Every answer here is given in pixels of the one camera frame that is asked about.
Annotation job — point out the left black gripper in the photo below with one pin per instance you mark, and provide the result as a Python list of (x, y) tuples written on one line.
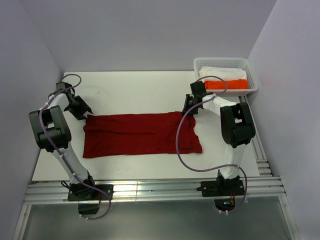
[(84, 108)]

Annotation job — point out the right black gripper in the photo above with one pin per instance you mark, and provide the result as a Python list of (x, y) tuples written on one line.
[(186, 107)]

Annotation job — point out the dark red t-shirt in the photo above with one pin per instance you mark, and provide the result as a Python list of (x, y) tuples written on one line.
[(140, 134)]

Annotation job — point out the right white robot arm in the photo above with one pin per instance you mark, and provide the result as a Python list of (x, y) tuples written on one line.
[(237, 130)]

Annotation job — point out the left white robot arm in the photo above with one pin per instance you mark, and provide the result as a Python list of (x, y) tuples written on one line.
[(51, 132)]

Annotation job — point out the rolled white t-shirt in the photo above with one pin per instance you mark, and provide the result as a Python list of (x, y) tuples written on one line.
[(227, 74)]

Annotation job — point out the rolled orange t-shirt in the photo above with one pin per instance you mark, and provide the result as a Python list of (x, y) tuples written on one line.
[(231, 84)]

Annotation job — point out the white plastic basket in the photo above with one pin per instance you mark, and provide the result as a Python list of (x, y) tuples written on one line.
[(229, 63)]

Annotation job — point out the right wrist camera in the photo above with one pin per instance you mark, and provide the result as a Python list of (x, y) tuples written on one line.
[(198, 89)]

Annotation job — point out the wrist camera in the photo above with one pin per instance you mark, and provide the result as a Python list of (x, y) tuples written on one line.
[(62, 86), (198, 89)]

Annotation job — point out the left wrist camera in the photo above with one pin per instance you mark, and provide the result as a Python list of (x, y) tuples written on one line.
[(62, 86)]

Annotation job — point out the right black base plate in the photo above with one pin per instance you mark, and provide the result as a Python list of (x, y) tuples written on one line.
[(215, 188)]

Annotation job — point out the aluminium rail frame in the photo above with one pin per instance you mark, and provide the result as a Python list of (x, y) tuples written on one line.
[(156, 196)]

